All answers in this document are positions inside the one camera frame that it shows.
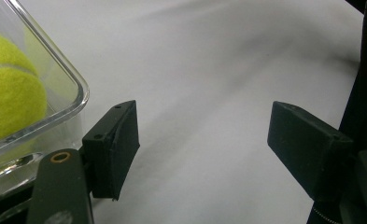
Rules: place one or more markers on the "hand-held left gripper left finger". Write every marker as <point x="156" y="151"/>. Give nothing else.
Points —
<point x="109" y="155"/>

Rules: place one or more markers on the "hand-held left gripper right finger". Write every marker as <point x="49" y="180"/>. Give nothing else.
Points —
<point x="312" y="149"/>

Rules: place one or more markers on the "yellow tennis ball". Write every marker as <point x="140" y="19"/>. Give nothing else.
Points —
<point x="10" y="99"/>

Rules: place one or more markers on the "clear plastic container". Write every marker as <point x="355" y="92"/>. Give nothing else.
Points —
<point x="75" y="81"/>

